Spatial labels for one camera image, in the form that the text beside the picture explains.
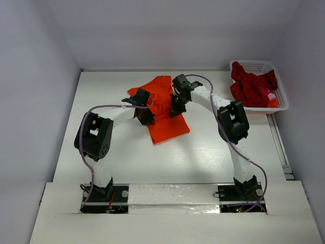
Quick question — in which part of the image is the dark red t shirt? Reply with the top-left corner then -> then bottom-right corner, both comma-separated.
230,62 -> 278,108

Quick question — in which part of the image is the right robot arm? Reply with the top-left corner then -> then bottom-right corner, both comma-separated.
170,74 -> 257,199

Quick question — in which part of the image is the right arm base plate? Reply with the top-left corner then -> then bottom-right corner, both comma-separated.
213,182 -> 267,214

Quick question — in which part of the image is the small orange garment in basket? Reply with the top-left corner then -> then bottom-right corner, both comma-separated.
268,99 -> 279,108

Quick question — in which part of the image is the white plastic basket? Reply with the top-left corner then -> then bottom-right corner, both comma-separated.
230,59 -> 289,114

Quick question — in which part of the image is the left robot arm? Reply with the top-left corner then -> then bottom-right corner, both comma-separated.
74,88 -> 155,201

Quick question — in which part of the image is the pink garment in basket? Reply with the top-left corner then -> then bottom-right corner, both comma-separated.
259,86 -> 276,101

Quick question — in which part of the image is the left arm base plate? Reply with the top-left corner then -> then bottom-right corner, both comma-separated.
80,185 -> 129,214

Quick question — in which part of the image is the orange t shirt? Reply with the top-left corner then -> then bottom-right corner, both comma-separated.
140,76 -> 190,144

